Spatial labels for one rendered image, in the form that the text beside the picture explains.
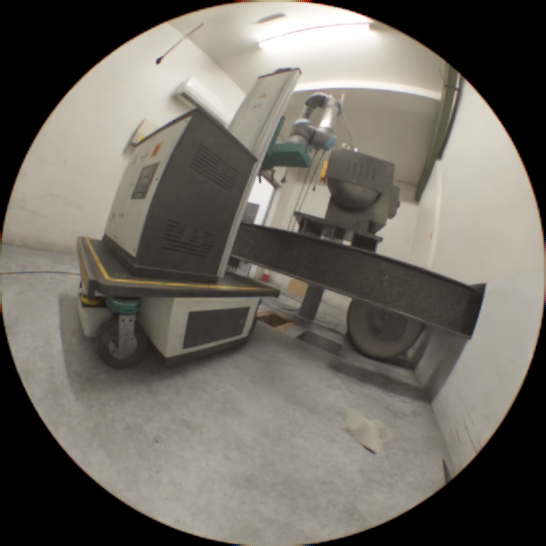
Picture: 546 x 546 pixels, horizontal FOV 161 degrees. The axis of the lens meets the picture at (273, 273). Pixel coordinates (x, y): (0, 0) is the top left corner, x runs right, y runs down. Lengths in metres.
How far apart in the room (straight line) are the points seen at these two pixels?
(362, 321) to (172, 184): 1.41
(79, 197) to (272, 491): 2.28
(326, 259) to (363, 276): 0.22
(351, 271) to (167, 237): 0.86
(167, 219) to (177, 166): 0.15
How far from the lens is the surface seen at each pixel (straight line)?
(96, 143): 2.26
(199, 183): 0.62
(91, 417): 0.59
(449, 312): 1.15
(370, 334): 1.53
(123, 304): 0.57
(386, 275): 1.05
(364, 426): 0.77
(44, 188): 2.21
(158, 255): 0.58
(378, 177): 1.61
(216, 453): 0.54
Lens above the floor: 0.46
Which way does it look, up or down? 3 degrees down
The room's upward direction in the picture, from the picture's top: 17 degrees clockwise
